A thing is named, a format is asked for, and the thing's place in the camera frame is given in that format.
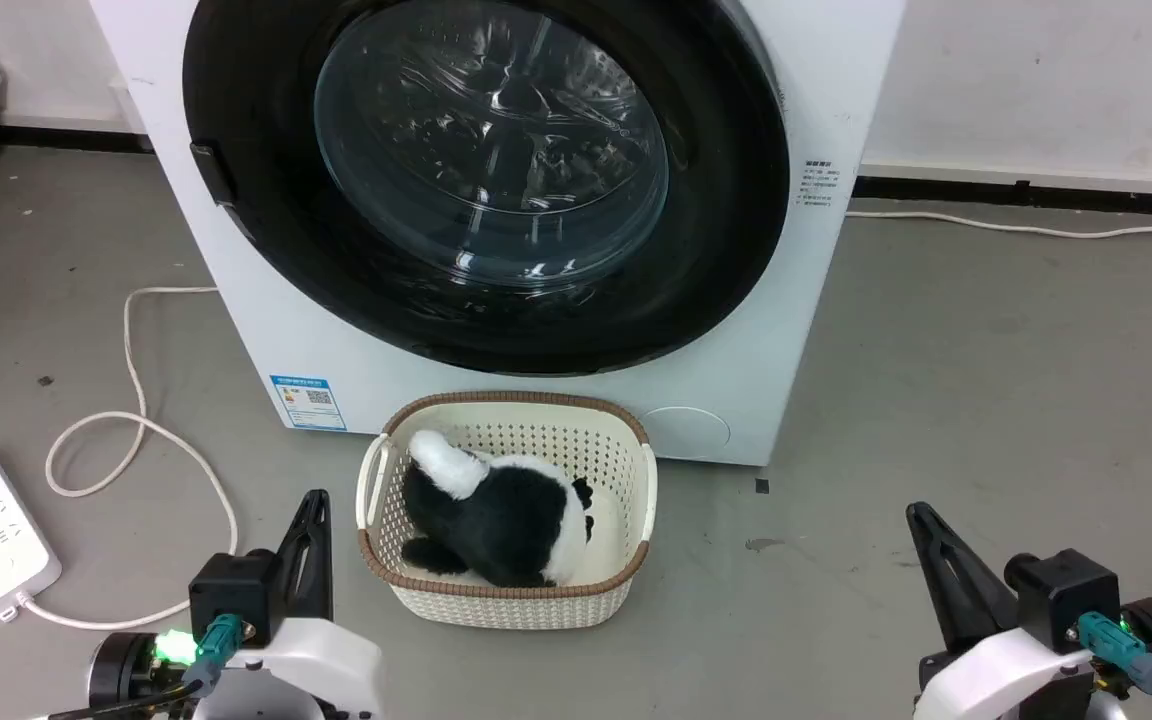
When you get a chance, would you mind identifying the black and white panda plush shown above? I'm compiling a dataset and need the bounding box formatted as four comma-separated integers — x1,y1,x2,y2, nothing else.
399,429,597,589

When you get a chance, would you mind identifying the cream laundry basket brown rim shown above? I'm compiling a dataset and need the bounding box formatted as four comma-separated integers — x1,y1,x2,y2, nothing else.
356,391,658,631

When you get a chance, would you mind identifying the thin white floor cable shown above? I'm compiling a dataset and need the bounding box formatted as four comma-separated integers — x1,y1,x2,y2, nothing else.
844,208,1152,239

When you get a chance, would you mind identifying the blue energy label sticker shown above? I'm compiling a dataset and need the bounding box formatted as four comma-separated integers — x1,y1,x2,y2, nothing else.
269,375,348,432

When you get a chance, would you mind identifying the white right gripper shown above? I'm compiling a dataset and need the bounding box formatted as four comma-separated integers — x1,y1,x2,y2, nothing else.
906,502,1099,720

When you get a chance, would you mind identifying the white front-load washing machine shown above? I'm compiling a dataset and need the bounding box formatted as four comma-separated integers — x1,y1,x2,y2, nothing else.
88,0,907,468

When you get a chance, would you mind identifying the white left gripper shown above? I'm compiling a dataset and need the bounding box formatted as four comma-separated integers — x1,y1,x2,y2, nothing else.
191,490,384,720

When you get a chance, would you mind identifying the round white filter cover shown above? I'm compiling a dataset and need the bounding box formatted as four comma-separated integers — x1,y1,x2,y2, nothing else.
636,405,732,461

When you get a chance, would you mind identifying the right gripper cable teal plug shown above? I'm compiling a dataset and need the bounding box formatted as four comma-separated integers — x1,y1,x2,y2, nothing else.
1078,611,1152,720

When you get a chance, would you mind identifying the white power strip cable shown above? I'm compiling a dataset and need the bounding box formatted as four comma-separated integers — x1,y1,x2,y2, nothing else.
14,286,239,631

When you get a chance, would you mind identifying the white warning text sticker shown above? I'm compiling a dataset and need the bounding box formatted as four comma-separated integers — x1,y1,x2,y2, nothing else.
794,158,842,209

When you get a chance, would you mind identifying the black round glass washer door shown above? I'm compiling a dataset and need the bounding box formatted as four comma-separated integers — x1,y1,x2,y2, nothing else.
182,0,792,378

